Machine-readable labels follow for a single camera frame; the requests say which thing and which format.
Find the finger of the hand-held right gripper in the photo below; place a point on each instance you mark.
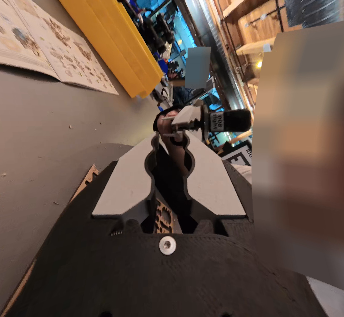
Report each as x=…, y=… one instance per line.
x=177, y=134
x=188, y=114

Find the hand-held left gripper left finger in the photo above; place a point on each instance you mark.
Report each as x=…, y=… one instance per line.
x=126, y=188

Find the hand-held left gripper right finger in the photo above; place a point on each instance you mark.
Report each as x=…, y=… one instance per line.
x=215, y=188

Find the laser-cut wooden parts sheet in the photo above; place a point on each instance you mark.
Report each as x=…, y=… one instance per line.
x=83, y=185

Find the person's right forearm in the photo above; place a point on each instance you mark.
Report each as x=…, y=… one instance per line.
x=177, y=158

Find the person's right hand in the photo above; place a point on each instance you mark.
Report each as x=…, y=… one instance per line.
x=165, y=126

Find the black and white printed sign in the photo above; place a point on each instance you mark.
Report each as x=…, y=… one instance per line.
x=236, y=156

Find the black equipment row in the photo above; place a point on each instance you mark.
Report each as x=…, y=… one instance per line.
x=158, y=32

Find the yellow plastic bin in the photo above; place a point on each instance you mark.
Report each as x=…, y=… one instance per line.
x=107, y=32

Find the illustrated instruction booklet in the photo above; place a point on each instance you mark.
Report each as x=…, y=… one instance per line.
x=40, y=48

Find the silver ventilation duct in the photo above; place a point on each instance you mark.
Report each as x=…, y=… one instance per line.
x=220, y=62

